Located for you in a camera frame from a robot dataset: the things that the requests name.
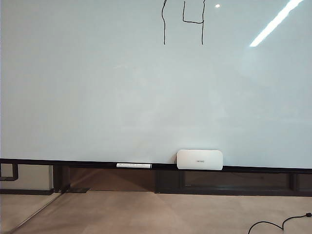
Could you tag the white marker pen black cap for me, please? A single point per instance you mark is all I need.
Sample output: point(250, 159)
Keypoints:
point(134, 165)

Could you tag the white rectangular whiteboard eraser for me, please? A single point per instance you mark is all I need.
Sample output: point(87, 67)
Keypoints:
point(200, 160)

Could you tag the white glass whiteboard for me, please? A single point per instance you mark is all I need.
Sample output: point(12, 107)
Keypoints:
point(97, 85)

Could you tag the black whiteboard marker tray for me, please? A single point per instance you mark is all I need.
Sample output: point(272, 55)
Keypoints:
point(97, 165)

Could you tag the black metal whiteboard stand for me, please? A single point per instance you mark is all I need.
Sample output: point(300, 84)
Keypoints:
point(61, 178)

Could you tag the dark wooden low cabinet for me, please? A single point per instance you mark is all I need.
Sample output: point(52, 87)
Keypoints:
point(170, 181)

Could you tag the glass panel metal edge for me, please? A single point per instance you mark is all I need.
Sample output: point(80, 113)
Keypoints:
point(41, 209)

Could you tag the black skirting board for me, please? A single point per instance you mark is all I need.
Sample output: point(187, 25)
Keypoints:
point(24, 191)

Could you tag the black wall pipe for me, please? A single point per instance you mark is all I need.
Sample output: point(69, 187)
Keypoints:
point(15, 171)

